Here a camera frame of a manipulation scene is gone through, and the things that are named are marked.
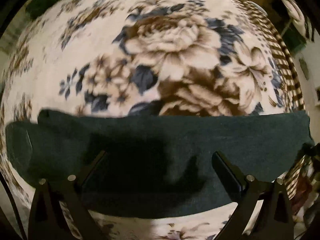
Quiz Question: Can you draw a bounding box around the dark green denim pant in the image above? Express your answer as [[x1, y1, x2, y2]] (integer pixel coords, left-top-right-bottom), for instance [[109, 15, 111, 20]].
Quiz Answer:
[[5, 110, 313, 218]]

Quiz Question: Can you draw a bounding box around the floral cream fleece blanket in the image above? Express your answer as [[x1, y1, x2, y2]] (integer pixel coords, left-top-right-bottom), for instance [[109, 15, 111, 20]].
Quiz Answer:
[[1, 0, 319, 239]]

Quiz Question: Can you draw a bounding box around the black cable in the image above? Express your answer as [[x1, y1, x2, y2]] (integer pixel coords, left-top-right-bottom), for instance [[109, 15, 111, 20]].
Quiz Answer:
[[0, 172, 28, 240]]

